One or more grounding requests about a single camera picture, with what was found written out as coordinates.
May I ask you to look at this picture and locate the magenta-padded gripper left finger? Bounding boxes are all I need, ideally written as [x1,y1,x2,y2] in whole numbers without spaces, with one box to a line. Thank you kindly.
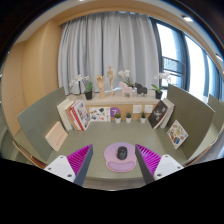
[43,143,94,187]

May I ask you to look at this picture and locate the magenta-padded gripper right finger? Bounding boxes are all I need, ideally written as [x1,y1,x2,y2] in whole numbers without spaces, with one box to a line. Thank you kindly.
[134,143,184,185]

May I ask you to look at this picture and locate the black computer mouse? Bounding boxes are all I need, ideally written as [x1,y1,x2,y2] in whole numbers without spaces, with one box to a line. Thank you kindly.
[116,145,129,161]

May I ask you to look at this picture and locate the purple mouse pad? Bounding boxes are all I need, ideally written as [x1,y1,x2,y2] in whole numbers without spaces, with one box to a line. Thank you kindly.
[103,141,138,173]

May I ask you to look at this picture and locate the beige notebook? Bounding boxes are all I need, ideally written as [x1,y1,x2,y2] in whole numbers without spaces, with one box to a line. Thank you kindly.
[44,120,69,152]

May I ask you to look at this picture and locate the large colourful sticker sheet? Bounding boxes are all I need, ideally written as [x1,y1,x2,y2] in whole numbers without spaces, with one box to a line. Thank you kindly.
[166,119,189,150]

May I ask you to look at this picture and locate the orange-brown book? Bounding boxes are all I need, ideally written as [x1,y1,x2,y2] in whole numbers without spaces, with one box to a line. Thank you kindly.
[64,103,82,132]

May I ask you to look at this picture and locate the white book stack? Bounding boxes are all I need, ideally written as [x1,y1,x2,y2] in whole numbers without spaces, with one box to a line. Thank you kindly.
[56,98,76,132]

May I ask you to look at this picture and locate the dark book with red edge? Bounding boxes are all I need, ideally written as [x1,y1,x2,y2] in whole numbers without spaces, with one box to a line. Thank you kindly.
[147,99,170,130]

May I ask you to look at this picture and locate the red and white magazine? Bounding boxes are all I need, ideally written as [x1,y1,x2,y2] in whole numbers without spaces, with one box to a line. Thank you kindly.
[69,99,92,132]

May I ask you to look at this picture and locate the small white sticker sheet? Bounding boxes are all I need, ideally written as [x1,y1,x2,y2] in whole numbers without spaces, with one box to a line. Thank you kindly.
[88,106,112,123]

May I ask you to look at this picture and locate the white orchid in black pot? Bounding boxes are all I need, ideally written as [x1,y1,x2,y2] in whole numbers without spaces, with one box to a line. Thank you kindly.
[118,69,135,88]
[150,71,173,100]
[68,74,94,101]

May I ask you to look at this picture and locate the round purple sign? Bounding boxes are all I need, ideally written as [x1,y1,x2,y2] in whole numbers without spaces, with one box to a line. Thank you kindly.
[109,106,122,118]

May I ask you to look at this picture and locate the dark horse figure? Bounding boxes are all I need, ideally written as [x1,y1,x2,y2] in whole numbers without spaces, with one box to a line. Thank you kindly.
[134,82,149,97]

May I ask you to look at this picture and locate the pink horse figure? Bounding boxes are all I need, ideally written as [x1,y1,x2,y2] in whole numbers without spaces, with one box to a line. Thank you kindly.
[119,81,136,99]

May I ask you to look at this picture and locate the wooden hand model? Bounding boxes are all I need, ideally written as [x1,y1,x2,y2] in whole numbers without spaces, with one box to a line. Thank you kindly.
[94,74,107,100]

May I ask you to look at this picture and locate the wooden artist mannequin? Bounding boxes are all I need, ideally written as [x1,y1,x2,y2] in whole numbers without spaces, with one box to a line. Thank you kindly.
[106,65,118,96]

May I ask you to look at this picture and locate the grey curtain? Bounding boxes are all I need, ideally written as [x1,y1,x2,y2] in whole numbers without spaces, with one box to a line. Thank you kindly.
[57,11,161,96]

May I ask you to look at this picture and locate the white wall socket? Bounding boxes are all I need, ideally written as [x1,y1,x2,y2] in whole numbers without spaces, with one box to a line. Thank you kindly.
[132,104,143,115]
[143,104,154,114]

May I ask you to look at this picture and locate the window with dark frame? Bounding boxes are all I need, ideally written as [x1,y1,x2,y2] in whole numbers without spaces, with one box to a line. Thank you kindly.
[149,16,224,104]

